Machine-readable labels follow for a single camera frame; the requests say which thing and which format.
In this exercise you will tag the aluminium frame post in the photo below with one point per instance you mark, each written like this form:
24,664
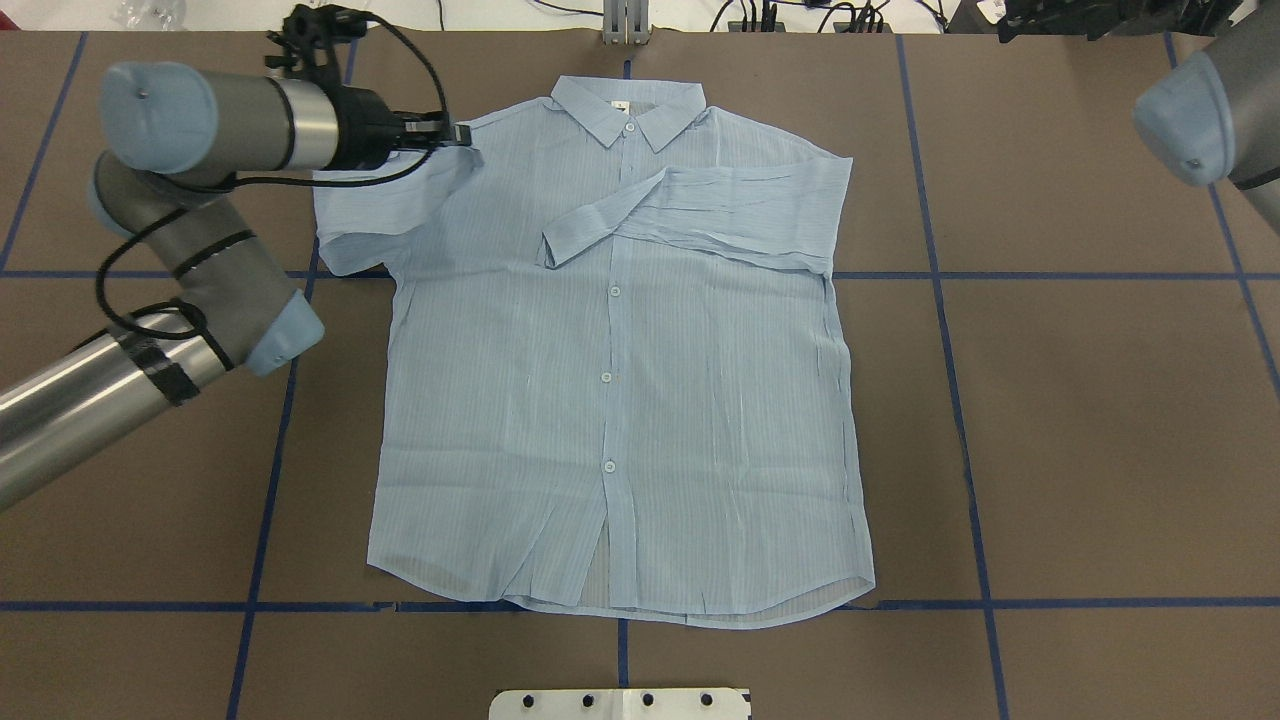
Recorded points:
626,22

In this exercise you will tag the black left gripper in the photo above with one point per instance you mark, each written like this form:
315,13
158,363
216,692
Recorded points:
362,126

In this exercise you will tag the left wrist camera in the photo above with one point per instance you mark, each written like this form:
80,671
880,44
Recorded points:
308,39

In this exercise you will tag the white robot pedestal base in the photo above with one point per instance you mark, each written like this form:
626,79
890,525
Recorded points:
624,703

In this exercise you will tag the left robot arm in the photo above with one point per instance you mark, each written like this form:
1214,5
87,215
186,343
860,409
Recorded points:
192,293

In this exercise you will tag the light blue striped shirt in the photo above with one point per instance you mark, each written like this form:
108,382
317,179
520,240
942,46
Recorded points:
617,381

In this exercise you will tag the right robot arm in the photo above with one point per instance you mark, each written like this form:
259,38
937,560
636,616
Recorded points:
1215,117

